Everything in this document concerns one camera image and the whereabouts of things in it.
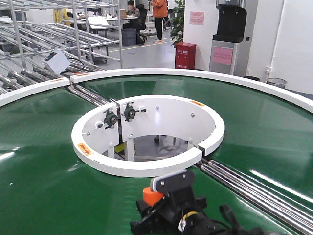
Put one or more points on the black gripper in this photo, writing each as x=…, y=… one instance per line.
x=168, y=212

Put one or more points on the orange cylindrical capacitor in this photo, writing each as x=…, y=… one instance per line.
x=151, y=197

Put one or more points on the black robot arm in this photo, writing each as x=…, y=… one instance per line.
x=198, y=223

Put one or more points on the green round conveyor belt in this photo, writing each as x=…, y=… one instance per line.
x=46, y=190

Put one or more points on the steel conveyor rollers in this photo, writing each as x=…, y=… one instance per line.
x=288, y=211

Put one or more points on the red fire extinguisher cabinet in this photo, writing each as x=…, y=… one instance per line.
x=185, y=55

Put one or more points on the black water dispenser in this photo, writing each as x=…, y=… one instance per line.
x=230, y=32

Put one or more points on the green potted plant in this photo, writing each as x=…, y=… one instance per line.
x=178, y=22

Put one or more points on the white control box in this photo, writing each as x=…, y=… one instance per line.
x=56, y=61

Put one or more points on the person in orange shirt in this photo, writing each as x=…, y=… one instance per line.
x=159, y=12

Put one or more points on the wire mesh waste bin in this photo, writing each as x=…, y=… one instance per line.
x=278, y=82

